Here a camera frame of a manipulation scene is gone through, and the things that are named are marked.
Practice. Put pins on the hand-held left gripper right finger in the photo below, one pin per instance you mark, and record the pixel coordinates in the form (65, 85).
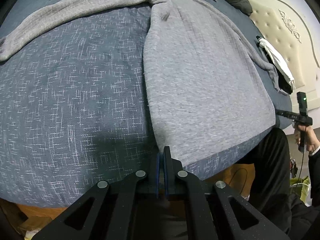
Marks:
(167, 177)

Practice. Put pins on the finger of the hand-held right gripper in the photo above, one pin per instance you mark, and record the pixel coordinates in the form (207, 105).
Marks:
(283, 113)

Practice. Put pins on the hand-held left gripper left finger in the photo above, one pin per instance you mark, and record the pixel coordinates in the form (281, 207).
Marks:
(156, 177)

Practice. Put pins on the grey long-sleeve shirt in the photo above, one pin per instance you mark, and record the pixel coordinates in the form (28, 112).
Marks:
(200, 80)

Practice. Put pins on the person's right forearm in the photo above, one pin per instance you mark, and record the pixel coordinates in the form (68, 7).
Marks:
(315, 175)

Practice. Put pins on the person's right hand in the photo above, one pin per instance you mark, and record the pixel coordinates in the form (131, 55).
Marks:
(311, 140)

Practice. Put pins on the person's black trousers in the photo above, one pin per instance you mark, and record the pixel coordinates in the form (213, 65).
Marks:
(270, 167)

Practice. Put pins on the green object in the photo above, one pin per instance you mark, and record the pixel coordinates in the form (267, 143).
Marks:
(305, 190)

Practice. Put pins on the cream tufted headboard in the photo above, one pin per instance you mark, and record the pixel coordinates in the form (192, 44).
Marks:
(282, 22)

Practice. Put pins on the blue patterned bed sheet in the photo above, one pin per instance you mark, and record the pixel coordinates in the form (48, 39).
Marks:
(75, 92)

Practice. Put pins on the wooden bed frame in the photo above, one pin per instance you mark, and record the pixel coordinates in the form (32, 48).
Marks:
(37, 217)

